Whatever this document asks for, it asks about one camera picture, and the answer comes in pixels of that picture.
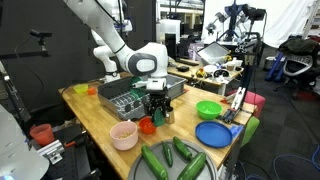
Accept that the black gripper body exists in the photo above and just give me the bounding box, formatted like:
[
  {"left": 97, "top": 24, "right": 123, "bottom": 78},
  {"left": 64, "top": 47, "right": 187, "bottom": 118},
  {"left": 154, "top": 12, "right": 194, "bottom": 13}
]
[{"left": 145, "top": 92, "right": 171, "bottom": 115}]

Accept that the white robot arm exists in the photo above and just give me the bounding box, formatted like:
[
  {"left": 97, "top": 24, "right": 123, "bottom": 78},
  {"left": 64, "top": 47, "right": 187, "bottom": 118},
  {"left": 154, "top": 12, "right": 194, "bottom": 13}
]
[{"left": 63, "top": 0, "right": 170, "bottom": 114}]

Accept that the steel cup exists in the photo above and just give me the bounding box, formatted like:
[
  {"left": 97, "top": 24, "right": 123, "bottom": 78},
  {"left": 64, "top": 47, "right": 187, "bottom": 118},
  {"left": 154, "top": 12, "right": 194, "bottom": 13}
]
[{"left": 165, "top": 107, "right": 175, "bottom": 124}]

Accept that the orange bowl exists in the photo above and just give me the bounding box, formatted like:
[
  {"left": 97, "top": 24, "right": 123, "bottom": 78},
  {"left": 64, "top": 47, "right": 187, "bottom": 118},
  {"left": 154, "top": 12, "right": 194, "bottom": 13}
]
[{"left": 139, "top": 116, "right": 156, "bottom": 134}]

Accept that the light green bowl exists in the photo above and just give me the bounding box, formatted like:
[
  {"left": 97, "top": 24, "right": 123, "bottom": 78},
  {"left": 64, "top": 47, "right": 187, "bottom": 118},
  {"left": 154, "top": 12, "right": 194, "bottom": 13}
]
[{"left": 196, "top": 100, "right": 222, "bottom": 120}]

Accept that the small orange cup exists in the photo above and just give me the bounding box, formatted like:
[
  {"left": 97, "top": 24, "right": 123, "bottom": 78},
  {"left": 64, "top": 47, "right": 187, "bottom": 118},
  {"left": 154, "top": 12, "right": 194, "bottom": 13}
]
[{"left": 87, "top": 88, "right": 97, "bottom": 95}]

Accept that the yellow-green small bowl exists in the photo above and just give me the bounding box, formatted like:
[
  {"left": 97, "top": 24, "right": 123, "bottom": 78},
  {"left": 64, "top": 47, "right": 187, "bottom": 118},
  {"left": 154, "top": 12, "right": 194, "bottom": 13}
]
[{"left": 73, "top": 84, "right": 89, "bottom": 93}]

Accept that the red-orange plastic cup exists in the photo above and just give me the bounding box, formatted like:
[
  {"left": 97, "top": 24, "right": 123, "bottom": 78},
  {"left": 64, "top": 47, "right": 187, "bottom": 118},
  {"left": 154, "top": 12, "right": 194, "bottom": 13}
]
[{"left": 30, "top": 124, "right": 55, "bottom": 146}]

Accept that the green plate in rack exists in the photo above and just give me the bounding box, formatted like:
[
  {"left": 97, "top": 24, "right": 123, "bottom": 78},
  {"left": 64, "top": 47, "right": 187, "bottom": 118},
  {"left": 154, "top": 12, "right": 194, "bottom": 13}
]
[{"left": 129, "top": 76, "right": 146, "bottom": 99}]

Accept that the grey plastic bin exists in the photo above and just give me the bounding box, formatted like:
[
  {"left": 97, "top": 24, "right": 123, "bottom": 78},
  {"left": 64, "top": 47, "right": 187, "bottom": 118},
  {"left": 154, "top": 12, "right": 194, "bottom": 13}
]
[{"left": 166, "top": 74, "right": 186, "bottom": 99}]

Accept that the grey dish rack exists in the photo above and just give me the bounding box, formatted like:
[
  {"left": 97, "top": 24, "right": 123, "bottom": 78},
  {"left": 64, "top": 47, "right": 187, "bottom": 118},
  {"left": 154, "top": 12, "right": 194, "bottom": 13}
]
[{"left": 98, "top": 76, "right": 149, "bottom": 120}]

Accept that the middle short cucumber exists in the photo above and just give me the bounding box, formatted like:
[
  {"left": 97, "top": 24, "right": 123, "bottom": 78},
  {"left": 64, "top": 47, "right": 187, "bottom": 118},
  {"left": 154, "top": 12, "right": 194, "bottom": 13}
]
[{"left": 173, "top": 136, "right": 192, "bottom": 160}]

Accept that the small thin cucumber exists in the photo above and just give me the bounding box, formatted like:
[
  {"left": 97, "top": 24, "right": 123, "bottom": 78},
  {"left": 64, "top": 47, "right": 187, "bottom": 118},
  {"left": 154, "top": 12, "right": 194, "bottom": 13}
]
[{"left": 162, "top": 142, "right": 173, "bottom": 167}]

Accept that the large left cucumber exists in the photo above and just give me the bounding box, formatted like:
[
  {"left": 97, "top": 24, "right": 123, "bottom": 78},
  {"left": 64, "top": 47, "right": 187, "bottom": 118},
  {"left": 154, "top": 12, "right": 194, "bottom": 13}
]
[{"left": 141, "top": 144, "right": 168, "bottom": 180}]

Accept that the large cucumber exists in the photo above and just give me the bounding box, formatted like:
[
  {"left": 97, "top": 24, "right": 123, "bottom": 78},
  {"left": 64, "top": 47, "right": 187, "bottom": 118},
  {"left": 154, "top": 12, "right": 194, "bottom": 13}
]
[
  {"left": 141, "top": 144, "right": 168, "bottom": 180},
  {"left": 177, "top": 152, "right": 206, "bottom": 180}
]

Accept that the wooden background desk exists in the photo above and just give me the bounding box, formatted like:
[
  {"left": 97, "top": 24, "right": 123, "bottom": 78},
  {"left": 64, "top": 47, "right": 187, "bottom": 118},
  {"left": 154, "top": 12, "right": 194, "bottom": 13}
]
[{"left": 167, "top": 62, "right": 243, "bottom": 95}]

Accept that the blue plate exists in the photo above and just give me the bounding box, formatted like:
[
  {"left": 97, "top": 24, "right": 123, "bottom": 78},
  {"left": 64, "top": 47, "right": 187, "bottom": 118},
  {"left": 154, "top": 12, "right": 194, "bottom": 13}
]
[{"left": 195, "top": 121, "right": 232, "bottom": 148}]

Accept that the clear plastic storage box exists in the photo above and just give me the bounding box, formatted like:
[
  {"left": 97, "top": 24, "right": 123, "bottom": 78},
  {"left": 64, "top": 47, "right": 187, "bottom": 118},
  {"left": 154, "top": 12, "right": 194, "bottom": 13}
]
[{"left": 197, "top": 42, "right": 229, "bottom": 65}]

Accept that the grey round tray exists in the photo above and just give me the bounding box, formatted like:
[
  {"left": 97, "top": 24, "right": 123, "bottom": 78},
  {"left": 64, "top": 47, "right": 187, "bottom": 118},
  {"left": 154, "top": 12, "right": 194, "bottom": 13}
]
[{"left": 127, "top": 140, "right": 218, "bottom": 180}]

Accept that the right large cucumber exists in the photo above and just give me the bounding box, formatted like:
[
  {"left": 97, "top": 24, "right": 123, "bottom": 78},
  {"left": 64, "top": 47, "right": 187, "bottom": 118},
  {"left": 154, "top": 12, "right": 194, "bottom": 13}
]
[{"left": 177, "top": 152, "right": 206, "bottom": 180}]

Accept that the pink stool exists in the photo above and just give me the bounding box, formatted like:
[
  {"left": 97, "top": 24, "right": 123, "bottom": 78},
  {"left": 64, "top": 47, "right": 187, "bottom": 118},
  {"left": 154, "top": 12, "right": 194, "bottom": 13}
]
[{"left": 244, "top": 91, "right": 266, "bottom": 118}]

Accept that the green chair seat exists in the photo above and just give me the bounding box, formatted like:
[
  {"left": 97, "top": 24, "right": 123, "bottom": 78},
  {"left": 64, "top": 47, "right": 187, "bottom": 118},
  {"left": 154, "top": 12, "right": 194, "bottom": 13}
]
[{"left": 241, "top": 116, "right": 260, "bottom": 146}]

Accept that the black office chair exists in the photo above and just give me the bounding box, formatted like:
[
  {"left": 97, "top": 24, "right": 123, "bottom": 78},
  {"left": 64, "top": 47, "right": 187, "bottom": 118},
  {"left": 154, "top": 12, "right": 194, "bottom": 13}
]
[{"left": 278, "top": 37, "right": 320, "bottom": 100}]

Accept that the pink bowl with handle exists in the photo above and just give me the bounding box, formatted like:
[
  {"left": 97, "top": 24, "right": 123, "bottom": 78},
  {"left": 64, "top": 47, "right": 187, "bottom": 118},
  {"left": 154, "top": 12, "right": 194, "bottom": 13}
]
[{"left": 109, "top": 121, "right": 138, "bottom": 151}]

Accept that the camera stand with clamp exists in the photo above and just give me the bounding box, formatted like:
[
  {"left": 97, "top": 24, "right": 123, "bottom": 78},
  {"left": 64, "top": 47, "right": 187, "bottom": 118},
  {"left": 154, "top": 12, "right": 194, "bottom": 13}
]
[{"left": 221, "top": 32, "right": 262, "bottom": 124}]

